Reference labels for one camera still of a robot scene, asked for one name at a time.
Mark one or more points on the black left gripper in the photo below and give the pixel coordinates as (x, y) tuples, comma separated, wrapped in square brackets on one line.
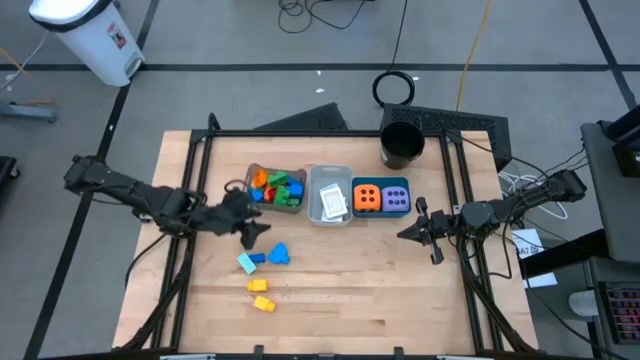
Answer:
[(225, 217)]

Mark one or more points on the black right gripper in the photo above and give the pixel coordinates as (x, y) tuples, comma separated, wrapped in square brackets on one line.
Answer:
[(445, 225)]

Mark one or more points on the small blue toy block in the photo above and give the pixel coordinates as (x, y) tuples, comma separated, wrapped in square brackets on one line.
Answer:
[(257, 258)]

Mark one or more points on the red toy block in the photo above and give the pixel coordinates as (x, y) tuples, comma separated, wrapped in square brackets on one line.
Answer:
[(270, 194)]

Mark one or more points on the large blue toy block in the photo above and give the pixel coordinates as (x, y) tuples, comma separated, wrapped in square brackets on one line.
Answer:
[(279, 254)]

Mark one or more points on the green two-stud toy block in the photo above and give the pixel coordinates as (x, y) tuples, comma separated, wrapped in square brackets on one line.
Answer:
[(284, 200)]

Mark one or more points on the purple foam die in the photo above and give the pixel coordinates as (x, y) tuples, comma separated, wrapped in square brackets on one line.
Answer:
[(396, 199)]

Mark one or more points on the orange foam die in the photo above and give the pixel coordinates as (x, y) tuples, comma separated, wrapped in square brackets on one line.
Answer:
[(367, 197)]

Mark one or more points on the grey card box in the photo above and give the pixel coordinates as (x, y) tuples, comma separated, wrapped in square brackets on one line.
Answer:
[(331, 219)]

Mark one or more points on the blue-bordered card box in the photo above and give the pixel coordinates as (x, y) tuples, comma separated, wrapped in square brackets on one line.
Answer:
[(325, 188)]

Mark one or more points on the white card box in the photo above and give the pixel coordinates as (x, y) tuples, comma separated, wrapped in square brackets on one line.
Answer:
[(333, 201)]

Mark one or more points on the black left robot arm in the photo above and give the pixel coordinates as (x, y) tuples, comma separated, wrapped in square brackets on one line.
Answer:
[(135, 192)]

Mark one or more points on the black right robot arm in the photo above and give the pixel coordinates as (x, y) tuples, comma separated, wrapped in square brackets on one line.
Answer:
[(525, 200)]

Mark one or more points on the light cyan toy block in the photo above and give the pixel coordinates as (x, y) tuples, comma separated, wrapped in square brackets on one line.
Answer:
[(246, 263)]

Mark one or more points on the teal plastic bin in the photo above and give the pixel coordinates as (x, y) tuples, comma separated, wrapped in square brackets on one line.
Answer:
[(382, 215)]

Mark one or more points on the yellow toy block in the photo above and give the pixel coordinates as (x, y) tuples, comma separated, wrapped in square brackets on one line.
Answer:
[(257, 285), (264, 303)]

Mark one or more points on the dark grey translucent bin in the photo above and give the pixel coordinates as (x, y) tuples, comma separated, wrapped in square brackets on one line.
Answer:
[(299, 175)]

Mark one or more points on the light grey plastic bin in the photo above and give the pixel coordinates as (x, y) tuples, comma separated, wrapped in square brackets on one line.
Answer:
[(320, 175)]

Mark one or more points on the black bucket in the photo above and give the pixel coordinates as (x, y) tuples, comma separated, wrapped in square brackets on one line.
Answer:
[(401, 145)]

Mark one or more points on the white paper sheet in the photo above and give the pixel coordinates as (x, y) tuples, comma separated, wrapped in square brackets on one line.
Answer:
[(530, 245), (542, 280)]

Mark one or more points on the black perforated case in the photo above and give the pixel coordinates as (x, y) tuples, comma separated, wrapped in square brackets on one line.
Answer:
[(475, 125)]

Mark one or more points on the black wedge panel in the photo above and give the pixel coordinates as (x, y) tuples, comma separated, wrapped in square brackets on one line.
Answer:
[(310, 120)]

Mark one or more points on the white rounded object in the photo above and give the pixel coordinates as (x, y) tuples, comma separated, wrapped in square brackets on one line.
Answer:
[(584, 303)]

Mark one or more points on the grey desk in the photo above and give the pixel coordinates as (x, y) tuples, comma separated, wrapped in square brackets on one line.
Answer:
[(610, 200)]

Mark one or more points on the backlit keyboard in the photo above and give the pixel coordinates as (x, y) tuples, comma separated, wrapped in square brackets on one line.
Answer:
[(620, 312)]

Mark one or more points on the black device on desk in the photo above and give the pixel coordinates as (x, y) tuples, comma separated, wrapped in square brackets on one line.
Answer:
[(627, 155)]

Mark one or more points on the white trash can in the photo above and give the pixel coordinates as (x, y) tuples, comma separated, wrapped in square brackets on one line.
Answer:
[(85, 45)]

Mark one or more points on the grey floor base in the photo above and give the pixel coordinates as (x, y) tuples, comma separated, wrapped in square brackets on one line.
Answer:
[(30, 111)]

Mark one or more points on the black floor object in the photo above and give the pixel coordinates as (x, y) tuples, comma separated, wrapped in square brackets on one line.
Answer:
[(6, 170)]

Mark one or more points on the black metal table frame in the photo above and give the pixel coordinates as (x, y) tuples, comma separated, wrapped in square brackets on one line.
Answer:
[(320, 133)]

